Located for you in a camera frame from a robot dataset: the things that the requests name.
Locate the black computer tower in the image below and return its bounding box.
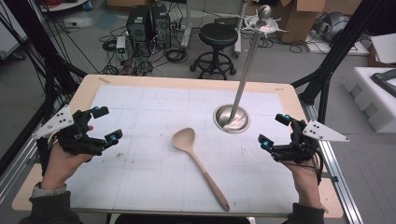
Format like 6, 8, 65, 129
125, 5, 153, 43
150, 3, 172, 49

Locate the black curved object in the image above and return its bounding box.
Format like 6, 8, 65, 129
370, 68, 396, 98

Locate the white foam block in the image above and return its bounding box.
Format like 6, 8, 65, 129
342, 66, 396, 134

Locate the white desk leg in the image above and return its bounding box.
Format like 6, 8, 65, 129
181, 0, 194, 49
233, 0, 254, 59

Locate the black gripper strap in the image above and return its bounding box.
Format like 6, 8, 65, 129
35, 136, 53, 175

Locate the grey metal clamp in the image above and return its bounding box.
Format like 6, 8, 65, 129
320, 172, 339, 183

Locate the black round stool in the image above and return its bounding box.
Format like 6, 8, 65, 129
189, 22, 239, 81

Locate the round white table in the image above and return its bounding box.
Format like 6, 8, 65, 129
38, 0, 90, 13

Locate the grey round appliance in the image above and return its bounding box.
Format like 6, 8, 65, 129
312, 11, 351, 43

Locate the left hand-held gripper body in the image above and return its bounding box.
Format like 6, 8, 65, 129
32, 105, 106, 157

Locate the large cardboard box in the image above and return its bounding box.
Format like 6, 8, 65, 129
274, 0, 332, 45

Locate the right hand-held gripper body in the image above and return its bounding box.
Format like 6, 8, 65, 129
270, 119, 350, 165

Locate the aluminium rail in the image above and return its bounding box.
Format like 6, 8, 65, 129
0, 124, 64, 204
300, 101, 363, 224

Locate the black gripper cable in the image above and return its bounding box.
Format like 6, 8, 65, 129
309, 144, 324, 187

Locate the black metal frame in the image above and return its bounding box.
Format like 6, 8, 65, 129
290, 0, 387, 134
0, 0, 89, 176

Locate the person's right hand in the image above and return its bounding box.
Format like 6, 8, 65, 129
281, 157, 322, 210

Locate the metal hanging stand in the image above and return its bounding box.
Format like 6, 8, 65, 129
212, 4, 289, 134

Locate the small white green device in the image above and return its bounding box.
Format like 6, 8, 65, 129
115, 35, 127, 62

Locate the white floor platform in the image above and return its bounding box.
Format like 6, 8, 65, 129
304, 29, 371, 57

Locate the wooden spoon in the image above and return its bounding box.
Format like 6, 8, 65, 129
171, 127, 232, 213

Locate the grey wristwatch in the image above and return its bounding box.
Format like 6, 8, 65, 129
32, 182, 68, 198

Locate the white flat board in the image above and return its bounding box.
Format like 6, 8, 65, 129
370, 32, 396, 64

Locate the coiled black cable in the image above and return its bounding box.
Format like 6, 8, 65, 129
164, 48, 189, 64

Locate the white grid mat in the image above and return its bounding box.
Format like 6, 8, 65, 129
64, 84, 300, 216

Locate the grey cabinet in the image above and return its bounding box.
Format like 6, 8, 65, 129
0, 3, 28, 61

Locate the person's left hand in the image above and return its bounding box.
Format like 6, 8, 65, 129
41, 125, 94, 190

